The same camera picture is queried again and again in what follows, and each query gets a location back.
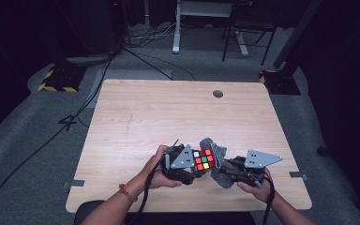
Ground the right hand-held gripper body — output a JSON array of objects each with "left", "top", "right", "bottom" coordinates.
[{"left": 233, "top": 149, "right": 283, "bottom": 187}]

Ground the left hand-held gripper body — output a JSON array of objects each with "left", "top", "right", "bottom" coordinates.
[{"left": 162, "top": 139, "right": 196, "bottom": 186}]

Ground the multicoloured puzzle cube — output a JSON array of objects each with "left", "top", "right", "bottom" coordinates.
[{"left": 192, "top": 148, "right": 217, "bottom": 173}]

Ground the grey cloth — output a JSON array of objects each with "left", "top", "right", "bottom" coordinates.
[{"left": 199, "top": 137, "right": 236, "bottom": 189}]

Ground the person's right hand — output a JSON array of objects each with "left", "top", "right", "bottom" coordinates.
[{"left": 237, "top": 168, "right": 278, "bottom": 203}]

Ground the person's left hand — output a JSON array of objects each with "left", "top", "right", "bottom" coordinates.
[{"left": 139, "top": 144, "right": 182, "bottom": 190}]

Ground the grey tape strip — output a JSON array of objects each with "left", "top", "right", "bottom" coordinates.
[
  {"left": 289, "top": 171, "right": 310, "bottom": 182},
  {"left": 61, "top": 179, "right": 86, "bottom": 190}
]

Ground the person's dark clothing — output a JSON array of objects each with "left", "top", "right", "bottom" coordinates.
[{"left": 127, "top": 211, "right": 257, "bottom": 225}]

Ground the small black floor foot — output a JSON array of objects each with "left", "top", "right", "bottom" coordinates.
[{"left": 316, "top": 143, "right": 329, "bottom": 157}]

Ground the black yellow striped stand base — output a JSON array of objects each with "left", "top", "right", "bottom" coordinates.
[
  {"left": 259, "top": 68, "right": 302, "bottom": 96},
  {"left": 37, "top": 64, "right": 87, "bottom": 93}
]

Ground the black chair armrest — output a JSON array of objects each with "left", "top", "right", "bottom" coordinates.
[{"left": 72, "top": 201, "right": 106, "bottom": 225}]

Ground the dark slanted stand pole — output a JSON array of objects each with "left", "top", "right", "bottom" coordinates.
[{"left": 273, "top": 0, "right": 323, "bottom": 69}]

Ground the dark equipment cabinet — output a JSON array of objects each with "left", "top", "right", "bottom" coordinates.
[{"left": 65, "top": 0, "right": 128, "bottom": 68}]

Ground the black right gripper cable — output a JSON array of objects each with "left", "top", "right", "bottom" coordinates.
[{"left": 260, "top": 173, "right": 277, "bottom": 225}]

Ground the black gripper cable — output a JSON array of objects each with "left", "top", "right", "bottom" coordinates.
[
  {"left": 127, "top": 155, "right": 167, "bottom": 225},
  {"left": 260, "top": 173, "right": 277, "bottom": 225}
]

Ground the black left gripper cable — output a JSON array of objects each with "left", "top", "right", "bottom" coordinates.
[{"left": 127, "top": 155, "right": 167, "bottom": 225}]

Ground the red string bracelet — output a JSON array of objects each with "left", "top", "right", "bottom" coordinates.
[{"left": 118, "top": 183, "right": 139, "bottom": 203}]

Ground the thin black floor cable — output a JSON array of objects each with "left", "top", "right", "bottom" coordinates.
[{"left": 122, "top": 46, "right": 197, "bottom": 82}]

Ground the white desk frame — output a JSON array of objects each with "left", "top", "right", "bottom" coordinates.
[{"left": 172, "top": 0, "right": 249, "bottom": 57}]

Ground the bundle of floor cables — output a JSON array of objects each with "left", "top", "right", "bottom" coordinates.
[{"left": 125, "top": 20, "right": 183, "bottom": 49}]

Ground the black metal chair frame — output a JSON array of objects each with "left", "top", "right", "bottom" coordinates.
[{"left": 220, "top": 0, "right": 278, "bottom": 67}]

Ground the long black floor cable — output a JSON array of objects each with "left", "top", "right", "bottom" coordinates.
[{"left": 0, "top": 54, "right": 117, "bottom": 221}]

